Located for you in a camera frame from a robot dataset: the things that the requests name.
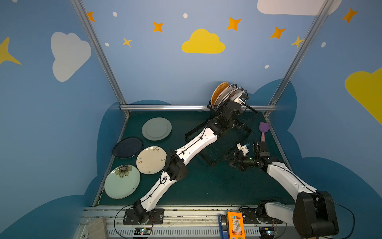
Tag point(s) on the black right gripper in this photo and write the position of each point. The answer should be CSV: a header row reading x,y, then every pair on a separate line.
x,y
237,160

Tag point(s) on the black wire dish rack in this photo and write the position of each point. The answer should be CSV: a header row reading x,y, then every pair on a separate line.
x,y
239,129

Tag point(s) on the green-rimmed Hao Wei plate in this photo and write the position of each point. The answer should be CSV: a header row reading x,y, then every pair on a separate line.
x,y
225,93

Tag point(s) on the woven bamboo plate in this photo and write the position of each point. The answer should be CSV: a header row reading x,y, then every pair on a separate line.
x,y
217,92

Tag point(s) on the white plate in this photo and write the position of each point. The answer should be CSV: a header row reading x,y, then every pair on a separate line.
x,y
240,97

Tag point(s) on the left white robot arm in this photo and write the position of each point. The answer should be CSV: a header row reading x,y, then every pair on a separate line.
x,y
176,162

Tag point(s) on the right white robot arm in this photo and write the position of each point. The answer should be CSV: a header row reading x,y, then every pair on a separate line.
x,y
313,214

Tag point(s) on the orange box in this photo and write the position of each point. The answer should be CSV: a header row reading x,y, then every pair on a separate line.
x,y
235,225

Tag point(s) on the cream floral plate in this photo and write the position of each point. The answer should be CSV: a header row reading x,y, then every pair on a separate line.
x,y
151,160

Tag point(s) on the grey-green plain plate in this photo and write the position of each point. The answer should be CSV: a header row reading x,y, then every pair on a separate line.
x,y
157,129

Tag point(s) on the dark navy plate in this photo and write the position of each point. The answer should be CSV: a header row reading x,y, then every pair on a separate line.
x,y
127,148

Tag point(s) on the small green circuit board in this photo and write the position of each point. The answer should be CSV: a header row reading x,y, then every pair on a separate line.
x,y
142,231

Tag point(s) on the mint green leaf plate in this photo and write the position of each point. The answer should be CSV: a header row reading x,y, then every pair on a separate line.
x,y
122,181

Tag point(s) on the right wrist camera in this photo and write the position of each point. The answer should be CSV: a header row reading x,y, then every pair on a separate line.
x,y
243,148

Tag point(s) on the purple scoop, pink handle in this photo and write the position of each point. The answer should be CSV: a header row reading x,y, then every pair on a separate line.
x,y
264,128

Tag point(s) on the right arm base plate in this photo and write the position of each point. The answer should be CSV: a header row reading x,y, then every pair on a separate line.
x,y
250,213

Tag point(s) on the blue tool handle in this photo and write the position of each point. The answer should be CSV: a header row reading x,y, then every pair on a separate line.
x,y
223,227

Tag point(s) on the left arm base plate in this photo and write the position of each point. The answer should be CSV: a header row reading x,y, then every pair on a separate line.
x,y
155,217

